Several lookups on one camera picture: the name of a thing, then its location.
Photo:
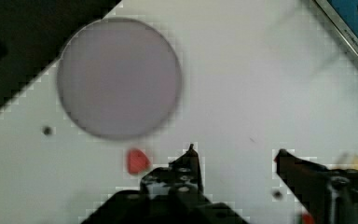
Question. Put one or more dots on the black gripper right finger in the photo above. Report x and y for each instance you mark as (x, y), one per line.
(329, 195)

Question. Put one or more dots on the red toy strawberry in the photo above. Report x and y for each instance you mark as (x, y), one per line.
(137, 161)

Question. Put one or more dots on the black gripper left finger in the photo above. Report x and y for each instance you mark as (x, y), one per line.
(167, 195)

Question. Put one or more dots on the round lilac plate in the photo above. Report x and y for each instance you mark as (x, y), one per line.
(119, 79)

